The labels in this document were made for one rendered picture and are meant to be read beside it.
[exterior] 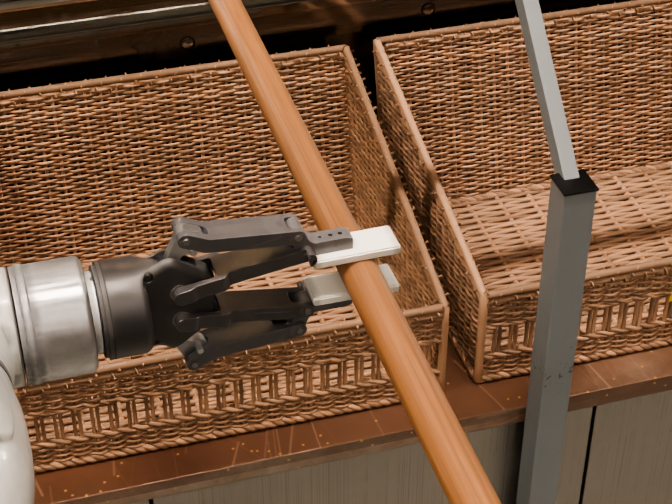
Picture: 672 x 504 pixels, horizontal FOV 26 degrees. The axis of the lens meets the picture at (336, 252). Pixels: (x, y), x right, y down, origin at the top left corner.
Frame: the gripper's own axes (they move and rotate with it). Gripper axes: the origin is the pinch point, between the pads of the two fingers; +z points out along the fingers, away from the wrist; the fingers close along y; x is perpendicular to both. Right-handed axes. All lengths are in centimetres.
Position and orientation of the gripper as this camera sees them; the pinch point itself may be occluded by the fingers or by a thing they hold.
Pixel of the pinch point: (352, 265)
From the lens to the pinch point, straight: 113.9
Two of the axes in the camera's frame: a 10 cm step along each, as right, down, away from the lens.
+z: 9.6, -1.7, 2.3
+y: -0.1, 8.0, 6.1
